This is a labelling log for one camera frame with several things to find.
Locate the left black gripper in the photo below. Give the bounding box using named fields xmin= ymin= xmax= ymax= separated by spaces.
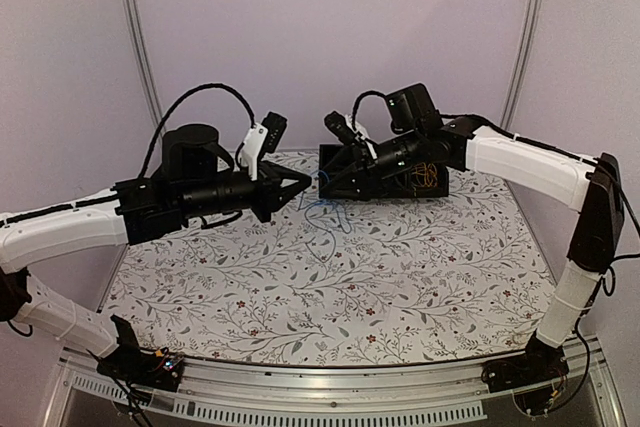
xmin=179 ymin=161 xmax=312 ymax=224

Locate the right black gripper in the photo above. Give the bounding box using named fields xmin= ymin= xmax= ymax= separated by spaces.
xmin=319 ymin=128 xmax=425 ymax=201

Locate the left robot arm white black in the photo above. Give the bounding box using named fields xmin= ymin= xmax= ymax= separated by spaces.
xmin=1 ymin=116 xmax=311 ymax=381

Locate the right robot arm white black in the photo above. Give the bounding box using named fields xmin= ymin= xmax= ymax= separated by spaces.
xmin=320 ymin=112 xmax=624 ymax=383

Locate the left arm base electronics board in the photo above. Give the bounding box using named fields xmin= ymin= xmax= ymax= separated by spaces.
xmin=97 ymin=346 xmax=185 ymax=392

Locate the black bin left compartment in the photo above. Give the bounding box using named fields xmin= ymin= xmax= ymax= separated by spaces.
xmin=318 ymin=144 xmax=352 ymax=199

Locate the floral patterned table cloth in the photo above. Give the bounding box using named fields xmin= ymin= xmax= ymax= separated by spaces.
xmin=103 ymin=172 xmax=555 ymax=366

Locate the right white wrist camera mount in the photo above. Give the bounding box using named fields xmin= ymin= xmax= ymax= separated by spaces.
xmin=343 ymin=114 xmax=378 ymax=160

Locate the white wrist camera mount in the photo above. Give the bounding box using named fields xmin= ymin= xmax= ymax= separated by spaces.
xmin=236 ymin=123 xmax=268 ymax=181
xmin=343 ymin=114 xmax=378 ymax=160

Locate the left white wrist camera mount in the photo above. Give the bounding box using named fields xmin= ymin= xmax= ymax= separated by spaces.
xmin=236 ymin=123 xmax=268 ymax=181

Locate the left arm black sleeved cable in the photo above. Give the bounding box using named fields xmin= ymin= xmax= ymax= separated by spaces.
xmin=139 ymin=84 xmax=259 ymax=181

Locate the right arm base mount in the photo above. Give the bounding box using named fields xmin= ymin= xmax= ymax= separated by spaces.
xmin=481 ymin=335 xmax=569 ymax=417

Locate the left aluminium frame post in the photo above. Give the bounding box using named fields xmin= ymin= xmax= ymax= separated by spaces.
xmin=122 ymin=0 xmax=163 ymax=127

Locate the aluminium frame post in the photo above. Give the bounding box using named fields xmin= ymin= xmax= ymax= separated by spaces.
xmin=500 ymin=0 xmax=543 ymax=130
xmin=122 ymin=0 xmax=163 ymax=127

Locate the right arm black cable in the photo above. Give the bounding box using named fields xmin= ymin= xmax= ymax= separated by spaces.
xmin=544 ymin=166 xmax=640 ymax=411

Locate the right aluminium frame post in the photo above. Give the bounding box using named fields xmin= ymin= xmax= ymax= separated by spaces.
xmin=500 ymin=0 xmax=543 ymax=130

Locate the aluminium front rail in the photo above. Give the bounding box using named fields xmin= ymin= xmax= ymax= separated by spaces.
xmin=43 ymin=336 xmax=630 ymax=426

